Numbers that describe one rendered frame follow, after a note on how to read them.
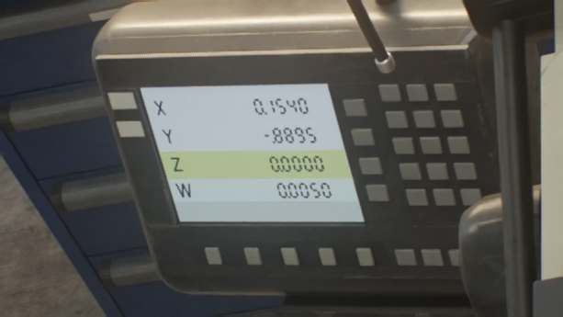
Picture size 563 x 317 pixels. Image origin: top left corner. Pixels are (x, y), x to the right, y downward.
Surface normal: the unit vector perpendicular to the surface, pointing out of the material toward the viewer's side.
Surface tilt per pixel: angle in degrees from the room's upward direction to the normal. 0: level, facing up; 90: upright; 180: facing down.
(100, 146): 90
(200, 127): 70
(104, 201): 90
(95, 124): 90
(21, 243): 0
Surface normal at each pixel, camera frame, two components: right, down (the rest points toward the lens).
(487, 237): -0.36, -0.40
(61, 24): -0.11, 0.75
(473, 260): -0.69, -0.06
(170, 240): -0.40, 0.51
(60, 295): -0.36, -0.64
